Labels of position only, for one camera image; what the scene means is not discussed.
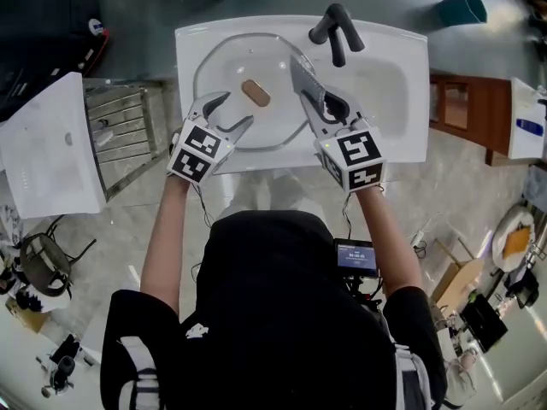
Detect white sink with white faucet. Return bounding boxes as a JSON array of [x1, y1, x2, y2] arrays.
[[0, 71, 107, 220]]

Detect blue flat packet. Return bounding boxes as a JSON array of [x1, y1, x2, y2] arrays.
[[515, 117, 546, 137]]

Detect white round pet bed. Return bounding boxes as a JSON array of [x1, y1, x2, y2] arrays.
[[491, 205, 538, 272]]

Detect black case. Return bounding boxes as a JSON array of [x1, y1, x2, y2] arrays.
[[459, 292, 509, 354]]

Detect light wooden board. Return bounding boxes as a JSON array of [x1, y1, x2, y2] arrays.
[[431, 257, 486, 311]]

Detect white sink basin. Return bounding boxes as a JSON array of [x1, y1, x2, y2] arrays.
[[174, 14, 430, 175]]

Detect chest-mounted monitor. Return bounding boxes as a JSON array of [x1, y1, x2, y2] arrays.
[[332, 237, 381, 279]]

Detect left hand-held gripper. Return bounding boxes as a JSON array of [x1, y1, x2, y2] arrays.
[[166, 91, 256, 185]]

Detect person's black t-shirt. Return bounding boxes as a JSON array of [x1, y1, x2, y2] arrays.
[[100, 209, 448, 410]]

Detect white sink on wooden cabinet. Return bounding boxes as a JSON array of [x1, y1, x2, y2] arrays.
[[508, 77, 547, 161]]

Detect dark teal trash bin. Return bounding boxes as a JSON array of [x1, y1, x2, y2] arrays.
[[435, 0, 488, 27]]

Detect black faucet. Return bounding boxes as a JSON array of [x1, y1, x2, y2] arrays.
[[308, 3, 366, 67]]

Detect black cabinet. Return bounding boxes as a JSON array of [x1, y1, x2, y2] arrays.
[[0, 0, 110, 123]]

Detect steel rack frame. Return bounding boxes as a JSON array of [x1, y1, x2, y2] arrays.
[[83, 79, 172, 202]]

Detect black round stool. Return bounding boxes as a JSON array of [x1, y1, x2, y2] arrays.
[[19, 218, 97, 298]]

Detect orange cushion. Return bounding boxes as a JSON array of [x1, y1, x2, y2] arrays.
[[503, 226, 533, 258]]

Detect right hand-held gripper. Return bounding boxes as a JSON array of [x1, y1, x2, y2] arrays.
[[298, 84, 388, 194]]

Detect person's left forearm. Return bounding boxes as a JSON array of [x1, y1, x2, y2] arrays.
[[139, 177, 193, 315]]

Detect person's right forearm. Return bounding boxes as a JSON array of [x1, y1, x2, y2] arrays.
[[356, 185, 424, 298]]

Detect grey scrubbing sponge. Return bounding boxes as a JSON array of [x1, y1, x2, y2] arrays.
[[289, 54, 328, 106]]

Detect glass pot lid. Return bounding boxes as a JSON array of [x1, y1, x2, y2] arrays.
[[191, 32, 320, 152]]

